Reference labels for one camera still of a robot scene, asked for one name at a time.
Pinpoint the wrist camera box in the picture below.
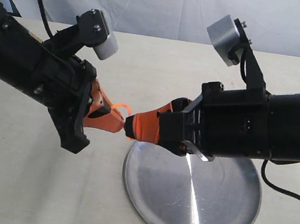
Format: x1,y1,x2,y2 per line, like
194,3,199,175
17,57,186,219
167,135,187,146
76,9,118,60
207,15,251,66

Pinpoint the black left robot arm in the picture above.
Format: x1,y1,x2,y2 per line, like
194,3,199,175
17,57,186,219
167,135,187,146
0,2,124,153

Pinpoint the white backdrop cloth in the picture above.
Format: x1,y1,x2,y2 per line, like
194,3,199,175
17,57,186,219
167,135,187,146
43,0,300,56

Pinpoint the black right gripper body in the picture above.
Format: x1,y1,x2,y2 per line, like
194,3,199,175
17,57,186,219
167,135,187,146
182,82,270,160

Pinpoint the round metal plate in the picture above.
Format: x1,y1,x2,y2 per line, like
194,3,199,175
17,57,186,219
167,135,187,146
122,142,262,224

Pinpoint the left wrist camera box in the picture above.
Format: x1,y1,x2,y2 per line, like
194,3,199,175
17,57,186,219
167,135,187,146
76,9,118,60

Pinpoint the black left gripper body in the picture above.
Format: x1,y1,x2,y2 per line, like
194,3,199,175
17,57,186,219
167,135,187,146
34,30,97,154

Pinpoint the black right camera cable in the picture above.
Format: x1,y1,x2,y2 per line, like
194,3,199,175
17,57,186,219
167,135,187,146
222,43,300,207

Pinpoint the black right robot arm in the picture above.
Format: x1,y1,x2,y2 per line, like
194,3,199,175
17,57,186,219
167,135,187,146
124,82,300,164

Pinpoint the thin orange straw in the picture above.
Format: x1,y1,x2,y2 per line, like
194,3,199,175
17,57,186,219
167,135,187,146
111,102,132,125

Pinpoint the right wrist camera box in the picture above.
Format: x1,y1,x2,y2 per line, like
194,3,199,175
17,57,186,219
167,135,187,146
207,15,251,66

